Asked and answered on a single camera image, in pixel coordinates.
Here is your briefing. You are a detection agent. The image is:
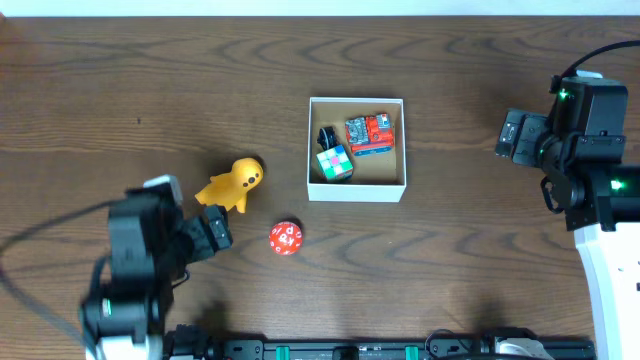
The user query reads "orange rubber duck toy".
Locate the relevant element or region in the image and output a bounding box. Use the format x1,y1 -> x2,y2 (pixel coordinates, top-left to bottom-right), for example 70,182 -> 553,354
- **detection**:
195,158 -> 264,214

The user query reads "red polyhedral die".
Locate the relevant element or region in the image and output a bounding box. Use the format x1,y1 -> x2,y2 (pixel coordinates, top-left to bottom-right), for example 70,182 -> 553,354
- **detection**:
269,221 -> 304,256

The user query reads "multicolour puzzle cube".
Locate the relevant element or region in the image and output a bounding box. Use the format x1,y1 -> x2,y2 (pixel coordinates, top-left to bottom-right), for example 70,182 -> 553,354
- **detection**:
316,145 -> 354,182

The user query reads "black round cap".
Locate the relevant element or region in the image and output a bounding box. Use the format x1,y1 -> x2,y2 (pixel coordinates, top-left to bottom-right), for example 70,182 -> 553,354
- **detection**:
317,126 -> 338,151

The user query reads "red grey toy truck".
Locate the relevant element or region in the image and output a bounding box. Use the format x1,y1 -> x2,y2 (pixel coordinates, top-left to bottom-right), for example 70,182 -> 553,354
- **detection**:
345,113 -> 395,157

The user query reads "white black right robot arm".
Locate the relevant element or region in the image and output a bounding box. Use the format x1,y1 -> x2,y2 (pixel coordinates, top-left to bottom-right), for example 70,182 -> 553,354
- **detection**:
495,71 -> 639,359

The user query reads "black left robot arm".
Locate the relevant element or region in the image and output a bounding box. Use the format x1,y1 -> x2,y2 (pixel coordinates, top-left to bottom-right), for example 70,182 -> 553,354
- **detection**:
79,183 -> 233,359

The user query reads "white cardboard box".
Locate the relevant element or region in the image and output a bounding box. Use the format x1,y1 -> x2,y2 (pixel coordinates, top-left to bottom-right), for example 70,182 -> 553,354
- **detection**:
306,97 -> 407,203

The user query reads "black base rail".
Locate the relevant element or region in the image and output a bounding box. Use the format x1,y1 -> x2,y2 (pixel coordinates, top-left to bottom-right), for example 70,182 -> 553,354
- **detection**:
162,325 -> 597,360

